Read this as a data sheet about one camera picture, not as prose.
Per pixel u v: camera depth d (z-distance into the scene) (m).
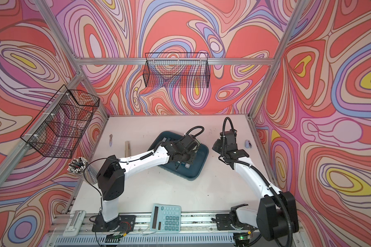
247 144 0.99
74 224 0.72
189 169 0.91
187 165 0.89
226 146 0.63
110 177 0.47
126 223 0.72
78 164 0.77
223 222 0.73
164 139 1.01
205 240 0.77
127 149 0.98
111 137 1.08
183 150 0.64
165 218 0.73
